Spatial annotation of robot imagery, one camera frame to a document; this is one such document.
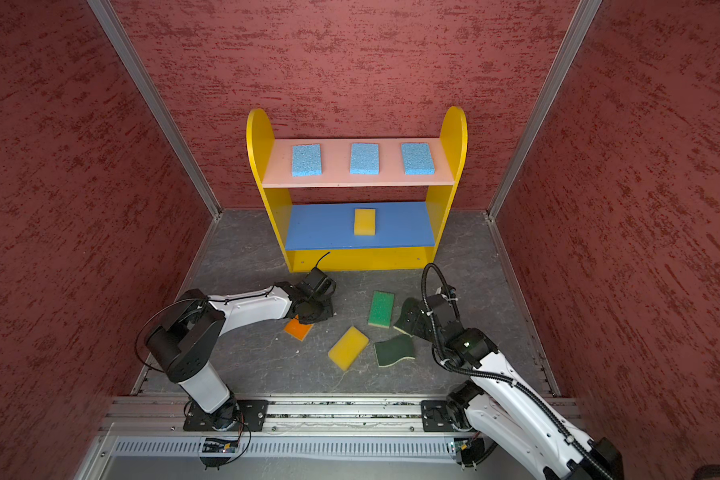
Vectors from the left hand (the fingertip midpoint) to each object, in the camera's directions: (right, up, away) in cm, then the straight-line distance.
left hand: (328, 318), depth 91 cm
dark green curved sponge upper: (+22, +5, -19) cm, 30 cm away
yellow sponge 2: (+7, -7, -6) cm, 11 cm away
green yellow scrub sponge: (+17, +3, +1) cm, 17 cm away
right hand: (+26, +1, -11) cm, 28 cm away
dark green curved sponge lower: (+19, -9, -5) cm, 21 cm away
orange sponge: (-9, -2, -4) cm, 10 cm away
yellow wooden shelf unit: (+10, +26, +4) cm, 28 cm away
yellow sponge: (+11, +31, +5) cm, 33 cm away
